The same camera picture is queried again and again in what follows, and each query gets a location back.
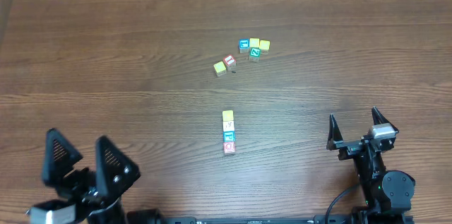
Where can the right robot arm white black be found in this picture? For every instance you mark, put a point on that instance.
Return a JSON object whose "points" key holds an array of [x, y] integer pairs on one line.
{"points": [[386, 191]]}

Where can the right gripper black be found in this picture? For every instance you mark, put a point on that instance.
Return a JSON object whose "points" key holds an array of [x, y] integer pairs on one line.
{"points": [[334, 140]]}

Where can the yellow top wooden block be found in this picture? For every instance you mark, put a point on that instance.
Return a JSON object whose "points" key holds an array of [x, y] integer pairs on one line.
{"points": [[254, 42]]}

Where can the red I wooden block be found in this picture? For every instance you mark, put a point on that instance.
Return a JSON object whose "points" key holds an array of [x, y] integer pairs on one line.
{"points": [[229, 61]]}

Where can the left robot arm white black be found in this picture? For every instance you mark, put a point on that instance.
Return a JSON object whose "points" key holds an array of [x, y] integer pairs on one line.
{"points": [[116, 213]]}

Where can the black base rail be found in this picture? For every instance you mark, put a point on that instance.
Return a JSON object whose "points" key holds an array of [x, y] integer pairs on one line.
{"points": [[317, 219]]}

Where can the plain wooden block front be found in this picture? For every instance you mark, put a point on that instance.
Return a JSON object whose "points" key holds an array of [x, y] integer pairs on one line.
{"points": [[229, 136]]}

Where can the blue letter wooden block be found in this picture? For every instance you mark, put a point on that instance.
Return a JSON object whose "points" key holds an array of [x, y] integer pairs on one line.
{"points": [[244, 45]]}

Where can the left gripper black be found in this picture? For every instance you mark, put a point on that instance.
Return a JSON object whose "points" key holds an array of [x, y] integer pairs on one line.
{"points": [[96, 192]]}

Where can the yellow framed wooden block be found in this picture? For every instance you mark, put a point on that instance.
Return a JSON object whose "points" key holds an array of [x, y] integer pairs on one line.
{"points": [[264, 46]]}

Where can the green Z wooden block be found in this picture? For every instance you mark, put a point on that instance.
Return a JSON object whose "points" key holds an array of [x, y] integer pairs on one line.
{"points": [[254, 54]]}

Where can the red C wooden block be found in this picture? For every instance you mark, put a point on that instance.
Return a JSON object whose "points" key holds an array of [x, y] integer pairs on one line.
{"points": [[229, 147]]}

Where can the plain picture wooden block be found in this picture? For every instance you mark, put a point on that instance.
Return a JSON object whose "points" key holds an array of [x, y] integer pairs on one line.
{"points": [[228, 126]]}

